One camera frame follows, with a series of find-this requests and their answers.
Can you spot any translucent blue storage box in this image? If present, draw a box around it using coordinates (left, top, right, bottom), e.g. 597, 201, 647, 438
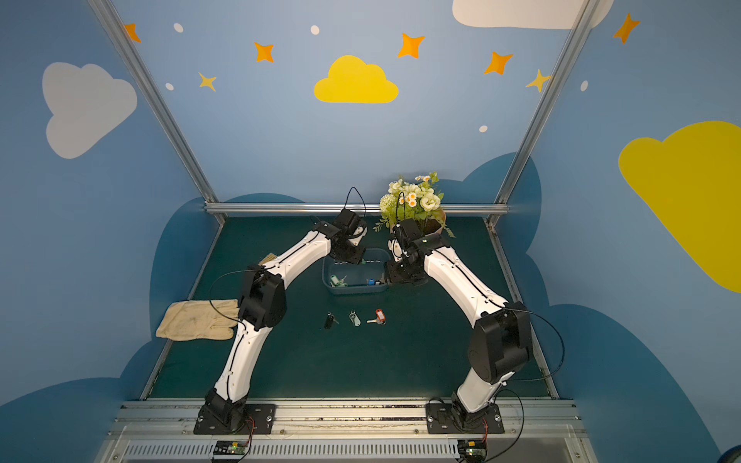
322, 248, 391, 295

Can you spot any red tag key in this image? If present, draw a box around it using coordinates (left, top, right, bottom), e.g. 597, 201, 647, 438
368, 309, 387, 325

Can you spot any white tag key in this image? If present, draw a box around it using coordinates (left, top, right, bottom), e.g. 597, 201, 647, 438
349, 312, 362, 327

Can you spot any black fob key bunch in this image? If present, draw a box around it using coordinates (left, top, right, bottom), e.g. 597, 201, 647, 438
323, 313, 339, 330

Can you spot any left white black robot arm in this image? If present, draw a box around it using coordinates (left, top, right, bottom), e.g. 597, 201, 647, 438
195, 208, 368, 434

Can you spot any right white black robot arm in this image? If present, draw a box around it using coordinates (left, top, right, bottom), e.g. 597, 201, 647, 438
386, 219, 533, 419

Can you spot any terracotta flower pot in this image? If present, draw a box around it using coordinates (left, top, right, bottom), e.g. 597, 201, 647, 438
421, 208, 447, 235

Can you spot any white artificial flower bouquet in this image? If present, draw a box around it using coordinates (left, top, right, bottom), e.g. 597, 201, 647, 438
374, 172, 455, 238

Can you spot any beige cloth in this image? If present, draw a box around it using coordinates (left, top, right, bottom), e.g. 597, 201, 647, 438
156, 299, 239, 341

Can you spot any right green circuit board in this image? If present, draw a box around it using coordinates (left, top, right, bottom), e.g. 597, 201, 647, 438
457, 439, 488, 463

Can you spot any green circuit board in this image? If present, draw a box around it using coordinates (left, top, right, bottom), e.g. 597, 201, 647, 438
457, 439, 488, 463
212, 440, 248, 459

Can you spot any left green circuit board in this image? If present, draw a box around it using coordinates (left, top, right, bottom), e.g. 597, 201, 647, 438
212, 440, 248, 459

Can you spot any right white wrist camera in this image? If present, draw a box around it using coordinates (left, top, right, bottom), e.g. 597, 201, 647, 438
388, 238, 403, 262

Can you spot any aluminium back frame bar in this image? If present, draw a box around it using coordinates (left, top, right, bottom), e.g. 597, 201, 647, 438
205, 202, 509, 216

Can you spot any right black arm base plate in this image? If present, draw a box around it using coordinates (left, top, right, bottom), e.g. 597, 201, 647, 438
425, 401, 505, 434

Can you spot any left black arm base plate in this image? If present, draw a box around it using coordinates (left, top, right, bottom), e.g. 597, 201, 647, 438
193, 403, 277, 435

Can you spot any aluminium front rail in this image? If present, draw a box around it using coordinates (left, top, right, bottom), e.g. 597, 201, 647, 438
96, 399, 597, 462

